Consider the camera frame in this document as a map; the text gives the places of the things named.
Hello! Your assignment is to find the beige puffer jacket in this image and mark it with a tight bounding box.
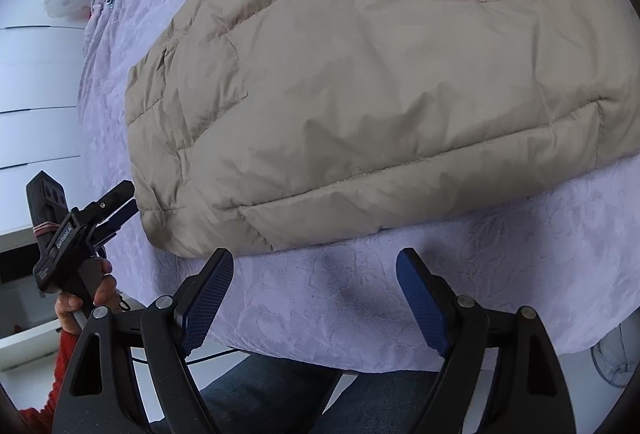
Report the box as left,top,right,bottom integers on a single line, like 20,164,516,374
125,0,639,258

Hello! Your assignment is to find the red sleeve forearm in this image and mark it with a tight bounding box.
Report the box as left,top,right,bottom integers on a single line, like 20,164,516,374
16,328,72,434

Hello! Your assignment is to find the left hand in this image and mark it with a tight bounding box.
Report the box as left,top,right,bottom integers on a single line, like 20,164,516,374
54,258,122,336

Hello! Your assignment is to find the blue jeans leg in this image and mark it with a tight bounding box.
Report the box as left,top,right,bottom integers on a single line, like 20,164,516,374
201,354,437,433

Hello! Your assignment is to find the lilac bedspread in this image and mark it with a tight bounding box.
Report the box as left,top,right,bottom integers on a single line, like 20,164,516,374
78,0,639,372

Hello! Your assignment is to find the white wardrobe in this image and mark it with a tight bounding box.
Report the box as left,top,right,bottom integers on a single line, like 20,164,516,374
1,0,89,235

